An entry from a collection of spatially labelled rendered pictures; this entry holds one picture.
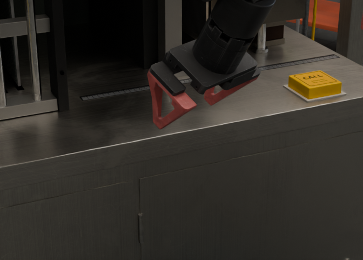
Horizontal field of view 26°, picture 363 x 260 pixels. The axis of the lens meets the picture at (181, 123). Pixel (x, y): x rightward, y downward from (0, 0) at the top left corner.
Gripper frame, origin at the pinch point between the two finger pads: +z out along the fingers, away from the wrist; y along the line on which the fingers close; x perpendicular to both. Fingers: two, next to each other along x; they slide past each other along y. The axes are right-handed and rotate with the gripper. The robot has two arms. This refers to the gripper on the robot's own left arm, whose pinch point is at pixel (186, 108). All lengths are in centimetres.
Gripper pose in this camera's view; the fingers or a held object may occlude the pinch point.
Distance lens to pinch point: 98.5
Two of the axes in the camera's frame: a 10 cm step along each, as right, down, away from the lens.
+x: 6.5, 6.9, -3.2
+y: -6.6, 3.1, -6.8
